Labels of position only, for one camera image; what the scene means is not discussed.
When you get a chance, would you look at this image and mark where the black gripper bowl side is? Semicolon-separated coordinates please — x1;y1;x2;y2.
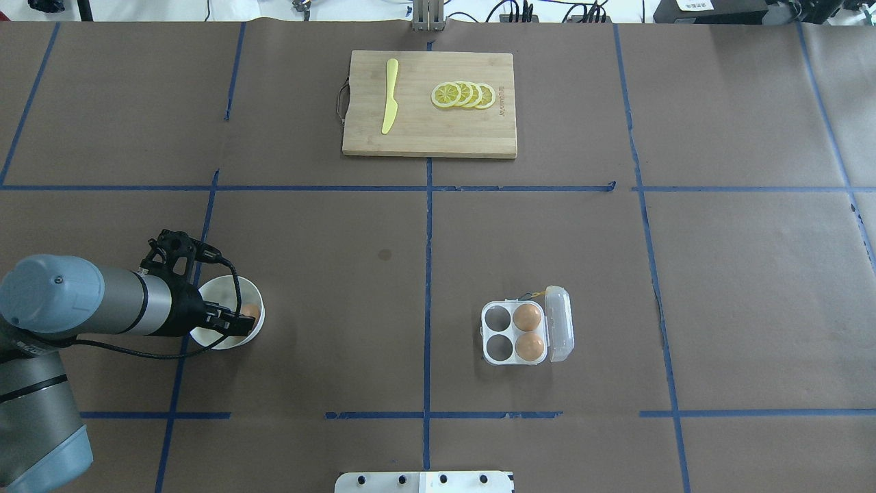
162;283;255;337

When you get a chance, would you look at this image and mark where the brown egg from bowl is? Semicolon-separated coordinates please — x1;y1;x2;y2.
239;303;262;324

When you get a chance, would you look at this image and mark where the clear plastic egg box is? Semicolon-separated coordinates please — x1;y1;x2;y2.
480;285;576;366

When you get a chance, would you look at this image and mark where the grey robot arm bowl side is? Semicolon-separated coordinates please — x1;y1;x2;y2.
2;253;257;492

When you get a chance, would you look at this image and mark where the brown egg rear slot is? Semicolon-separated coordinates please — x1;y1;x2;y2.
512;303;543;333

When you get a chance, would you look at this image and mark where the brown egg slot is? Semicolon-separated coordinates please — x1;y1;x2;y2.
514;331;547;363
512;303;543;333

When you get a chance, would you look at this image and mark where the brown egg front slot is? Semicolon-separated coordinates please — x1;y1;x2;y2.
514;331;547;363

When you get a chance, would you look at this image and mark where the white round bowl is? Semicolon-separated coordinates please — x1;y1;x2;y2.
189;275;266;351

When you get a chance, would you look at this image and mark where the bamboo cutting board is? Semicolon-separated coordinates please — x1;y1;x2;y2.
342;50;517;160

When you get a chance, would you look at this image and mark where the yellow plastic knife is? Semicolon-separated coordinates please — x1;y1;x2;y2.
381;58;400;135

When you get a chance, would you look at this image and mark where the black wrist camera bowl side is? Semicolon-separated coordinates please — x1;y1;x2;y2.
140;229;223;283

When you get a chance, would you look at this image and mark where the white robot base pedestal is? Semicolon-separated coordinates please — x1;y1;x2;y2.
334;470;515;492

